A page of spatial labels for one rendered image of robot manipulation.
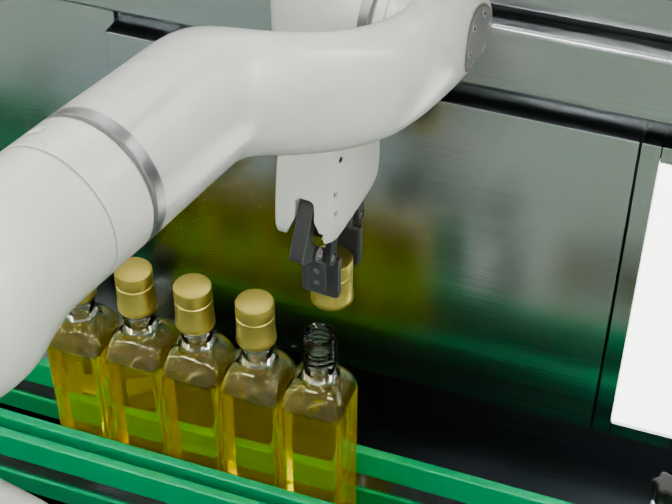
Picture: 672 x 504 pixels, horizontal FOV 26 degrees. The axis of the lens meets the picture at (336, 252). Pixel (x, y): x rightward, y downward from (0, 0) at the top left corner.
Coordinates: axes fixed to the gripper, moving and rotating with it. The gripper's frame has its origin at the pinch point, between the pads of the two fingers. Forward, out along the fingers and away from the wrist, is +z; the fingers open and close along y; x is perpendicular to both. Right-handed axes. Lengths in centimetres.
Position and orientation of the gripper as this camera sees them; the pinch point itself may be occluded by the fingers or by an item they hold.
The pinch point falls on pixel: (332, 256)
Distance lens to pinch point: 116.5
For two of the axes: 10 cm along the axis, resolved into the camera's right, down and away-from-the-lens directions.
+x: 9.2, 2.7, -3.0
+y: -4.0, 6.1, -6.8
